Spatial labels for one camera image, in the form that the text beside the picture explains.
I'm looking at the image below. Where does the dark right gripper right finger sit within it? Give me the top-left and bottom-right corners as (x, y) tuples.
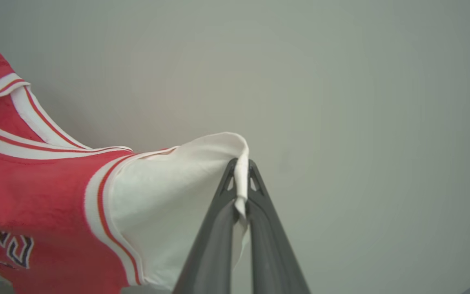
(246, 159), (311, 294)

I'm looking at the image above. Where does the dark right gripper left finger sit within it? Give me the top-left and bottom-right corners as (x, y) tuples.
(172, 158), (240, 294)

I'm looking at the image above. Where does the red and white basketball jersey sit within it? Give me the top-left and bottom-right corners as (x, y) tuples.
(0, 29), (250, 294)

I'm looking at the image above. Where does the white partition panel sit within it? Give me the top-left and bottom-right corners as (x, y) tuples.
(0, 0), (470, 294)

